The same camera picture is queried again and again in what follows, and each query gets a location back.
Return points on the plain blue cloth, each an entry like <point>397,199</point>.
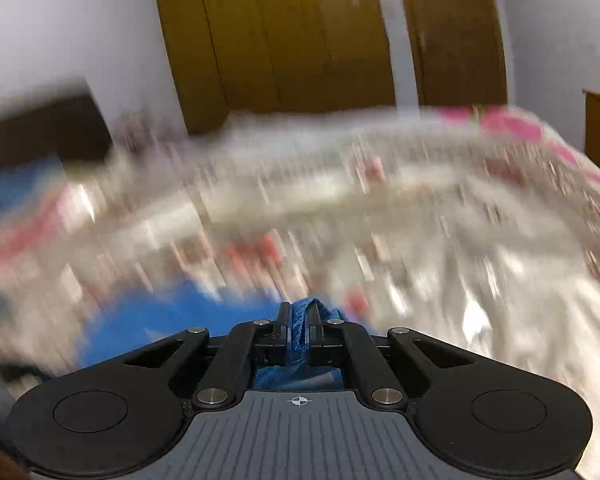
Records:
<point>25,182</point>

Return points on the blue striped knitted sweater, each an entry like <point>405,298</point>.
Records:
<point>145,325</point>

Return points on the floral satin bedspread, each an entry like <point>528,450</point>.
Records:
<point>380,220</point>

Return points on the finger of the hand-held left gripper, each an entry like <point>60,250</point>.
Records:
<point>281,331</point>
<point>318,332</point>

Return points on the dark headboard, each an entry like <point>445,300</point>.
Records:
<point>40,135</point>

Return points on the wide wooden wardrobe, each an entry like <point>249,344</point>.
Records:
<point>280,35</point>

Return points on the narrow wooden wardrobe door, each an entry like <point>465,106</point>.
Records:
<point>455,30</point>

